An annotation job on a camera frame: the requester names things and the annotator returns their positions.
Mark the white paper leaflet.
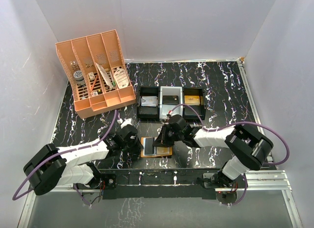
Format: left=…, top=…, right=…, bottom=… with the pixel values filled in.
left=96, top=63, right=113, bottom=90

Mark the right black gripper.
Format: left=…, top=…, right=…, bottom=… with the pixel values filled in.
left=153, top=124, right=183, bottom=147

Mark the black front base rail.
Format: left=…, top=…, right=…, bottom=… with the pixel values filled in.
left=73, top=168, right=248, bottom=201

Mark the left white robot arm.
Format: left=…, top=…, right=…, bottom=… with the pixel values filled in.
left=23, top=124, right=142, bottom=196

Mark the peach desk file organizer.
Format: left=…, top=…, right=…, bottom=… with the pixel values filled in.
left=55, top=30, right=136, bottom=119

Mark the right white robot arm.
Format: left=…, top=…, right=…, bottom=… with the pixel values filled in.
left=153, top=115, right=273, bottom=187

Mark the white labelled package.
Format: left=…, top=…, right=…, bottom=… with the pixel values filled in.
left=113, top=68, right=130, bottom=89

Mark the orange pencil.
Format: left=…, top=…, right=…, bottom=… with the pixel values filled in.
left=91, top=74, right=99, bottom=92

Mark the gold credit card stack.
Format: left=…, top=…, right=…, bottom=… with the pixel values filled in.
left=184, top=95, right=204, bottom=105

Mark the purple cable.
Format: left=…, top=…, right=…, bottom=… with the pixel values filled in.
left=166, top=104, right=290, bottom=205
left=12, top=109, right=123, bottom=209

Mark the grey tape roll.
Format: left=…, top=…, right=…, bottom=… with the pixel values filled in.
left=73, top=70, right=85, bottom=86

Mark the white middle card bin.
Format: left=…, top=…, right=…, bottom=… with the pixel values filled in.
left=159, top=86, right=183, bottom=120

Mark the left black card bin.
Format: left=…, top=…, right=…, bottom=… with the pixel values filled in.
left=137, top=86, right=160, bottom=121

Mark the orange leather card holder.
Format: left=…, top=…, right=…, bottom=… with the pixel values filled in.
left=140, top=137, right=173, bottom=158

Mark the aluminium table frame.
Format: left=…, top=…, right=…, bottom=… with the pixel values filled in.
left=20, top=60, right=303, bottom=228

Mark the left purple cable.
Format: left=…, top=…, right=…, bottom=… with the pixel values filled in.
left=12, top=109, right=123, bottom=209

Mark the silver credit card stack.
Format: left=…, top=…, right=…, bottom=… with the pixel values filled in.
left=141, top=96, right=158, bottom=107

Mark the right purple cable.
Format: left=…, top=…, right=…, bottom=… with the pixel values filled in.
left=166, top=104, right=290, bottom=205

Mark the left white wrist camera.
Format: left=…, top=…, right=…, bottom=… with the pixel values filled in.
left=117, top=118, right=134, bottom=128

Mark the black credit card stack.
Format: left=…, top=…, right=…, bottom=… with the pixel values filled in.
left=162, top=95, right=180, bottom=105

